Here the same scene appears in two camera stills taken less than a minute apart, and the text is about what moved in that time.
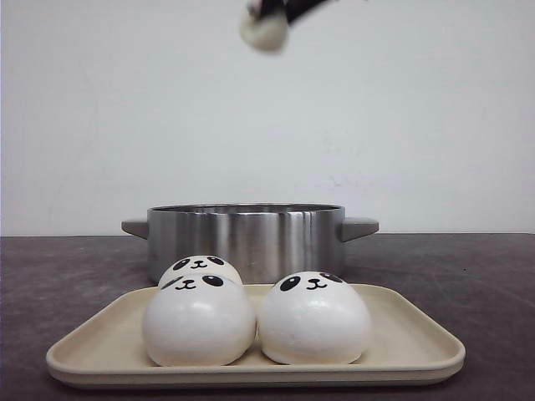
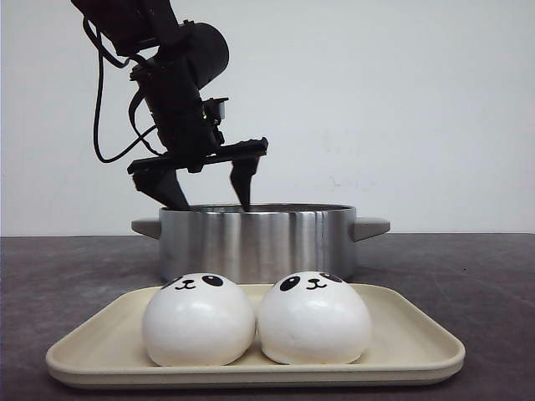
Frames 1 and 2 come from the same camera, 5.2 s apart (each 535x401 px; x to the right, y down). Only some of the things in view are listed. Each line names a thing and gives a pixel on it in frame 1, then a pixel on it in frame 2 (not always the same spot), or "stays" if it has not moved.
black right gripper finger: (291, 8) -> (187, 135)
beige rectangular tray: (407, 346) stays
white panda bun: (199, 320) stays
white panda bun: (313, 318) stays
